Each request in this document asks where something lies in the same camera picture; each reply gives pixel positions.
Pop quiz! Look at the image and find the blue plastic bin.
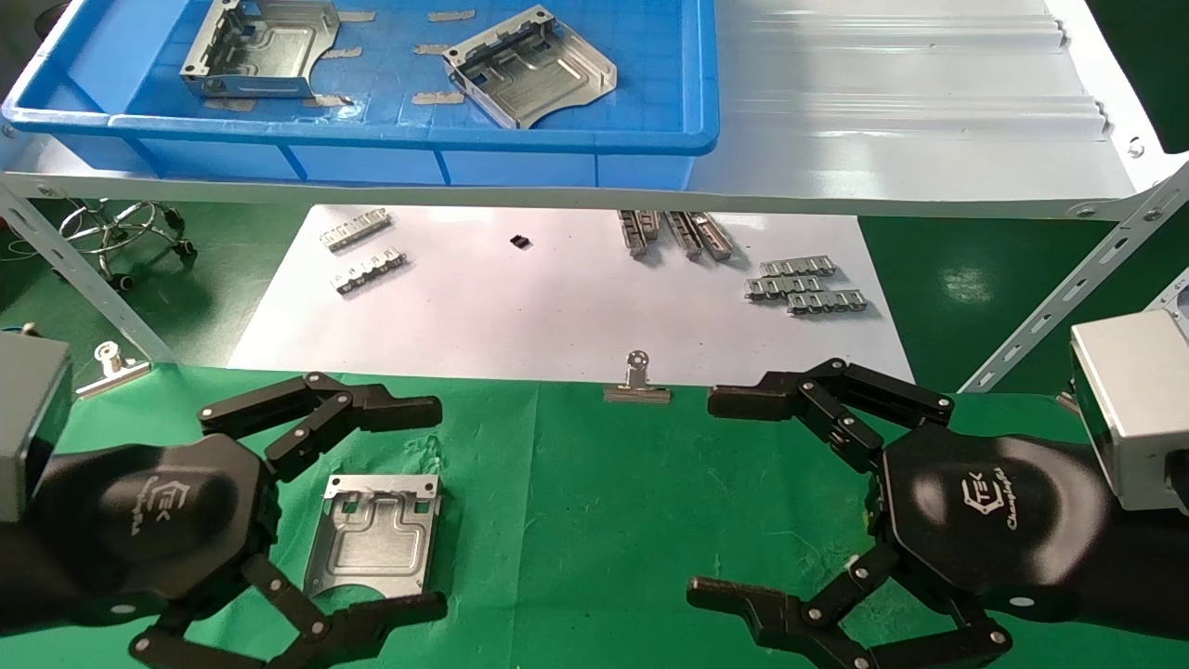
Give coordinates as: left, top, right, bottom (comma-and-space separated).
0, 0, 721, 187

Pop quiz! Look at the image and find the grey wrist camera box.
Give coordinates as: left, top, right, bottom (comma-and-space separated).
0, 333, 73, 523
1068, 309, 1189, 514

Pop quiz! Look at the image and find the stamped metal bracket part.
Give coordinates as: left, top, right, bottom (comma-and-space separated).
179, 0, 341, 99
443, 5, 618, 129
304, 474, 440, 600

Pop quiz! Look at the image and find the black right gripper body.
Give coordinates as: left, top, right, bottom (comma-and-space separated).
873, 429, 1116, 622

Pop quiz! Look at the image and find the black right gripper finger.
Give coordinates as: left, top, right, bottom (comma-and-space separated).
686, 544, 1013, 669
707, 359, 955, 475

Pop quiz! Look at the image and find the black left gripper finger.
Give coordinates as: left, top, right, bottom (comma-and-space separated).
198, 372, 443, 484
130, 556, 449, 669

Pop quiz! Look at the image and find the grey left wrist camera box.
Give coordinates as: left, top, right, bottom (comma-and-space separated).
0, 333, 73, 523

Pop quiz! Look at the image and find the silver binder clip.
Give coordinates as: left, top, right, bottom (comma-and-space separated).
603, 349, 672, 405
74, 341, 151, 400

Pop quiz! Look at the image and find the white metal rack shelf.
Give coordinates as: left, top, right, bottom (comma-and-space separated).
0, 0, 1189, 221

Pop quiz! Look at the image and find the white paper sheet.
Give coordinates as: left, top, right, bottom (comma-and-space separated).
228, 204, 916, 387

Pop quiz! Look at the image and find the chrome stool base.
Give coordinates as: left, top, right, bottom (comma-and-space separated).
58, 200, 198, 291

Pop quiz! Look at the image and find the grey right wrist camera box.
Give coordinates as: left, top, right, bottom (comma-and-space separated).
1068, 309, 1189, 514

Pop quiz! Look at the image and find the perforated grey steel brace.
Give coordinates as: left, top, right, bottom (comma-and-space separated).
0, 181, 177, 365
960, 163, 1189, 393

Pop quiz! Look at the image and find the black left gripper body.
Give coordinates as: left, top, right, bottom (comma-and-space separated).
33, 434, 281, 633

